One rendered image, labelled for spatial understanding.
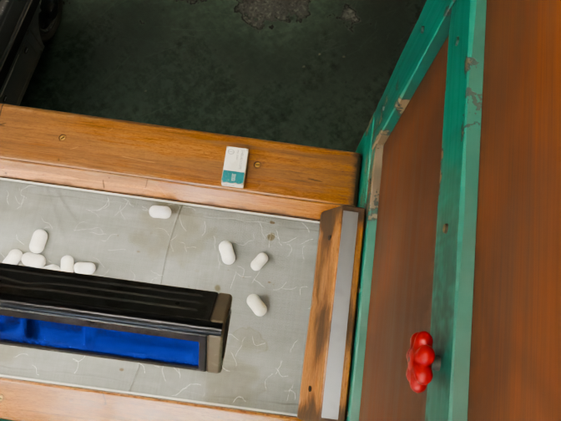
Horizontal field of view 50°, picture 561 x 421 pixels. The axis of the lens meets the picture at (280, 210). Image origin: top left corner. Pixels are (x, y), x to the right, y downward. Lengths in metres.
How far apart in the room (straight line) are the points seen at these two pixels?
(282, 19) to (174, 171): 1.10
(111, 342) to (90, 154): 0.46
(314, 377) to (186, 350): 0.29
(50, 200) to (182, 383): 0.36
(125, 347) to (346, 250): 0.36
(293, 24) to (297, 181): 1.08
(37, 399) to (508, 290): 0.73
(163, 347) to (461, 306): 0.30
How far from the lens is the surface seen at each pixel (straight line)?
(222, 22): 1.98
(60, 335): 0.62
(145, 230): 0.97
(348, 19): 2.01
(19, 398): 0.97
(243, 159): 0.94
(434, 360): 0.45
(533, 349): 0.34
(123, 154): 0.99
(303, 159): 0.97
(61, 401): 0.95
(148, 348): 0.61
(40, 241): 0.99
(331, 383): 0.82
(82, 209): 1.00
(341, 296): 0.83
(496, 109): 0.45
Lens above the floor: 1.67
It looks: 75 degrees down
